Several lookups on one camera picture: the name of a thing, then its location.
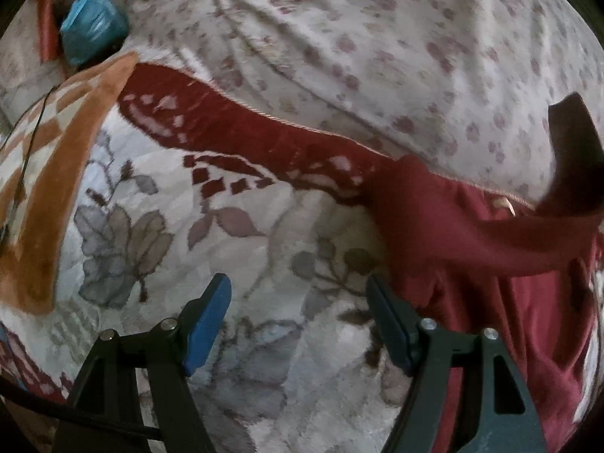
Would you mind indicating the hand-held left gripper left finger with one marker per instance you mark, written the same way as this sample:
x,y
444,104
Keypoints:
x,y
208,325

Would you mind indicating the dark red garment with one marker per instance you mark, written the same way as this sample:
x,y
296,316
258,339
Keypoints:
x,y
476,264

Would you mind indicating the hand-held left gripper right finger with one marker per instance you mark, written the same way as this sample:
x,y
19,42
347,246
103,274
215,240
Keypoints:
x,y
390,325

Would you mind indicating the white floral blanket red border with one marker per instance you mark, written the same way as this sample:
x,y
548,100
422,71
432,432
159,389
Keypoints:
x,y
198,264

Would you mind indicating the blue plastic packet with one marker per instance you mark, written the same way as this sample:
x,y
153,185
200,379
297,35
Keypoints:
x,y
92,23

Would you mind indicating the pink flowered bed sheet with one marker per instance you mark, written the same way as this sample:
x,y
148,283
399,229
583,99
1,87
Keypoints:
x,y
358,42

